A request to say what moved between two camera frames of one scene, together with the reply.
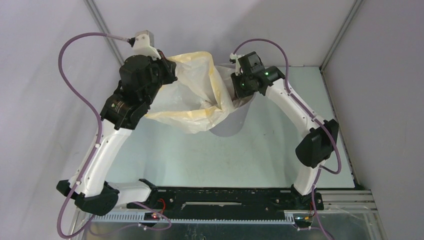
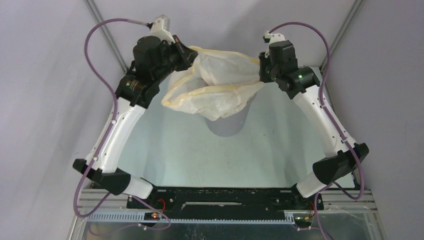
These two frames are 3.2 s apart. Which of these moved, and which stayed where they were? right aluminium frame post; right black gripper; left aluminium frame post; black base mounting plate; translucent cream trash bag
Moved: right black gripper; translucent cream trash bag
Stayed: black base mounting plate; right aluminium frame post; left aluminium frame post
